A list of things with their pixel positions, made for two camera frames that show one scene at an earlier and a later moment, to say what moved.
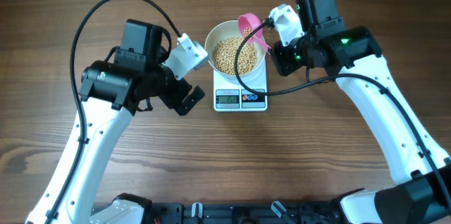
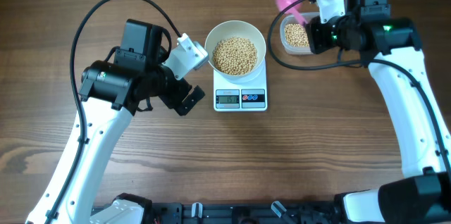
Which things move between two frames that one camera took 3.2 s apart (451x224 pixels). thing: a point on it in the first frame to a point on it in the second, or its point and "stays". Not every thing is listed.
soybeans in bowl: [225, 53] stays
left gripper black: [182, 88] stays
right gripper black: [285, 67] to [313, 27]
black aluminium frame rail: [240, 212] stays
